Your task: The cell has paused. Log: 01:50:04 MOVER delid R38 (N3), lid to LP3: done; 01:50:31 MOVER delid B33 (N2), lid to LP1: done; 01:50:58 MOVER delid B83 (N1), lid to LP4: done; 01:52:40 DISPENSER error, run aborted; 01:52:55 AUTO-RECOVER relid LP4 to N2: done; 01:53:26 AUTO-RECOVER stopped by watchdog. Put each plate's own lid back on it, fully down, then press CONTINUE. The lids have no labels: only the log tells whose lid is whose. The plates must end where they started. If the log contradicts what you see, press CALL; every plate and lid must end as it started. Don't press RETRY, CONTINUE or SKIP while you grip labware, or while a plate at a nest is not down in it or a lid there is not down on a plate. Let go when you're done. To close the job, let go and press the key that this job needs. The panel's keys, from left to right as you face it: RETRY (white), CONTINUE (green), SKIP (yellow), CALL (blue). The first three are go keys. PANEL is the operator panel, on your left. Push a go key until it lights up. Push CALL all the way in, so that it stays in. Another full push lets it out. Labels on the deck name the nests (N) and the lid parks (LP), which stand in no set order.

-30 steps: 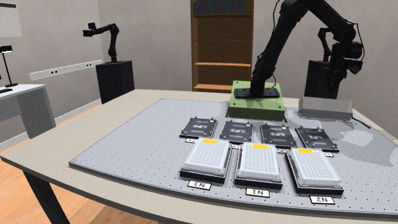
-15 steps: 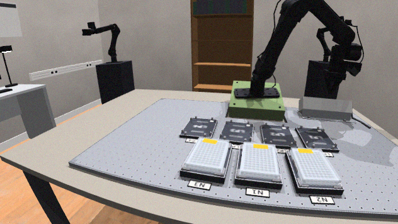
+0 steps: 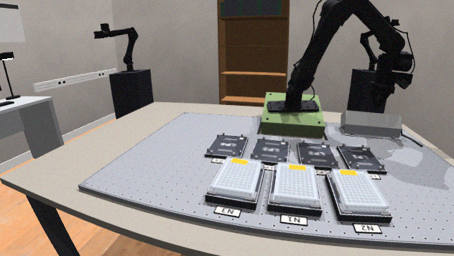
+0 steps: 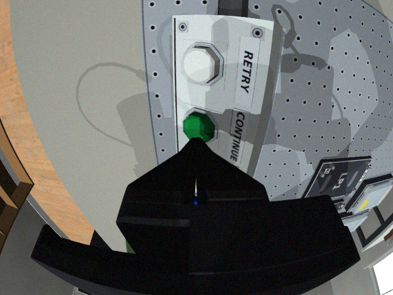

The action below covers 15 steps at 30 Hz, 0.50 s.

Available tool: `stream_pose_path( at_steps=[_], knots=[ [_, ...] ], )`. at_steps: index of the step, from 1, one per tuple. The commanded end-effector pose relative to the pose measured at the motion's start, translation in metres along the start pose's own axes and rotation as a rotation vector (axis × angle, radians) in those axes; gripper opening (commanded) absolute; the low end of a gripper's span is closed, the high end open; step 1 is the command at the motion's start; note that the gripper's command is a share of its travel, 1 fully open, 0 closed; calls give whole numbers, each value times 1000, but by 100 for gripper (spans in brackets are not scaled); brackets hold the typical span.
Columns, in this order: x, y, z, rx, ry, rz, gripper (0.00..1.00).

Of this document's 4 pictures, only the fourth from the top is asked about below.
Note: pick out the white button panel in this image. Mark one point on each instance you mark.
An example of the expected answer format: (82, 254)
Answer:
(226, 69)

